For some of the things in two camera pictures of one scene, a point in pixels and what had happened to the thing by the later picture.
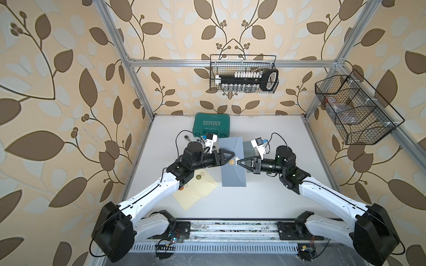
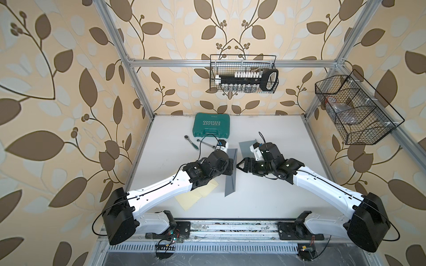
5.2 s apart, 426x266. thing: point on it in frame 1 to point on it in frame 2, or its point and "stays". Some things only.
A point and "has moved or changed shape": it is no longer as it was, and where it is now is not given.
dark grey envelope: x=233 y=175 has moved or changed shape
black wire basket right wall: x=359 y=114 stays
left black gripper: x=219 y=161 to x=228 y=162
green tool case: x=217 y=123 stays
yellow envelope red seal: x=187 y=197 stays
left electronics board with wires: x=166 y=247 stays
